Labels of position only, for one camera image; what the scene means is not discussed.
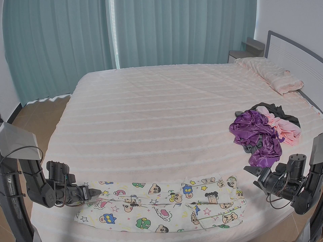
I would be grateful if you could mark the bed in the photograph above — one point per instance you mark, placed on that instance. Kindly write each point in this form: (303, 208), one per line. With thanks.
(151, 104)

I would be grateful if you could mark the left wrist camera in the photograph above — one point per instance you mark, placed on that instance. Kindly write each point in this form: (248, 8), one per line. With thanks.
(70, 178)

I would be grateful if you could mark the blue-green curtain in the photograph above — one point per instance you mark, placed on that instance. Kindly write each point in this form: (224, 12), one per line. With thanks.
(63, 34)
(189, 21)

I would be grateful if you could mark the pile of clothes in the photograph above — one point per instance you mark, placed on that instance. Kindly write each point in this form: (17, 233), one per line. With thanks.
(252, 127)

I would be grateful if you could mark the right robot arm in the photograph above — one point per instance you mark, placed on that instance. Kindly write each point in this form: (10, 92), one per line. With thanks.
(302, 198)

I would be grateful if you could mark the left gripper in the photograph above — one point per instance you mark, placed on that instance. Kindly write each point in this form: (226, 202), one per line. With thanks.
(80, 193)

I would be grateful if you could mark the pale pink pillow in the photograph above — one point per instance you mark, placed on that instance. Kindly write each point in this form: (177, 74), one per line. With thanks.
(272, 72)

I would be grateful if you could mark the white printed pyjama top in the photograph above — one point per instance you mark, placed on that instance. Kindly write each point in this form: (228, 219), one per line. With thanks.
(151, 208)

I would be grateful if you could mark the grey bedside table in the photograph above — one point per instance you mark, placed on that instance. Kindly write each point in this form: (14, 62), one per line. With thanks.
(243, 53)

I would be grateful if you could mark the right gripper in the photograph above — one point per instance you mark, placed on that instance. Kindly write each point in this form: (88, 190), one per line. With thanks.
(270, 181)

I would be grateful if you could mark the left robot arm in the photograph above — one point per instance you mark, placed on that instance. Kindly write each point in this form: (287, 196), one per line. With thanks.
(37, 185)

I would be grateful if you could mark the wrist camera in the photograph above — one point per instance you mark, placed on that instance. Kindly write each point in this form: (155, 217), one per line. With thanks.
(70, 178)
(281, 169)

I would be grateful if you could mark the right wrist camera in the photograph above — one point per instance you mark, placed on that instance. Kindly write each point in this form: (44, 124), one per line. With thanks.
(281, 169)

